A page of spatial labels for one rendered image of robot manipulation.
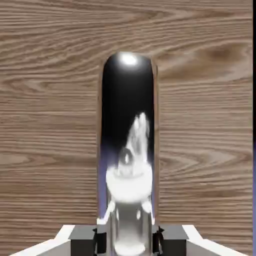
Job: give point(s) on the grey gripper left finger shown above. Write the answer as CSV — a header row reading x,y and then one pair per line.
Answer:
x,y
82,238

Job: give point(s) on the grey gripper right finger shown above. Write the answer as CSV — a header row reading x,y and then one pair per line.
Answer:
x,y
174,238

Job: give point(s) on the light wood cabinet door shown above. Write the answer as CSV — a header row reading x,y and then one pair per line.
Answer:
x,y
48,120

